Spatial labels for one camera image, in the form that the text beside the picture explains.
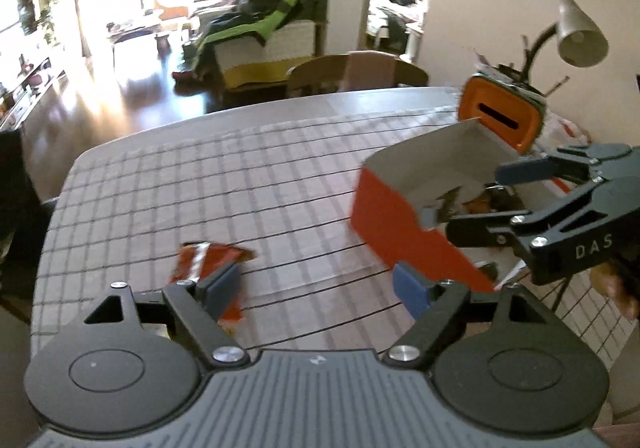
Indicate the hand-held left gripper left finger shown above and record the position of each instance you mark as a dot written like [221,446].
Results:
[222,284]

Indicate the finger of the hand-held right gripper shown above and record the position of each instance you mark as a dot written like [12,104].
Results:
[480,230]
[525,170]

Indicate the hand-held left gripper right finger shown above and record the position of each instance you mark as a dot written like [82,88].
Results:
[411,290]

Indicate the red snack packet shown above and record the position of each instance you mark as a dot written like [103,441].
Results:
[200,260]
[481,203]

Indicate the orange cardboard box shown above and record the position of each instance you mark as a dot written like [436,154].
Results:
[390,223]

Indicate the person's right hand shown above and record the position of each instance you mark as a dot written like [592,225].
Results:
[622,288]

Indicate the white plastic bag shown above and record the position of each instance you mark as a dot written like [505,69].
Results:
[565,130]

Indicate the orange slotted container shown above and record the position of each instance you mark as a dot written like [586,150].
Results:
[542,97]

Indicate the paint brush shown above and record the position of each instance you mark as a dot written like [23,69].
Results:
[525,55]
[557,85]

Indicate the grey desk lamp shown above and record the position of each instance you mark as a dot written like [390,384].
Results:
[580,35]

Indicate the light wooden chair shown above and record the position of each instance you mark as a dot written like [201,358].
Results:
[320,75]

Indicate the sofa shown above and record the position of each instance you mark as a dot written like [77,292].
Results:
[280,47]

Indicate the green and black jacket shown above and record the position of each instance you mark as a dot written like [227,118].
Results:
[250,22]

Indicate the coffee table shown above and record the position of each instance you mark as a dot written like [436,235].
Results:
[137,35]

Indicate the television cabinet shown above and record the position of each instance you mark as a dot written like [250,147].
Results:
[30,87]

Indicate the potted plant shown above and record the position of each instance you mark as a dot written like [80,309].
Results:
[40,10]

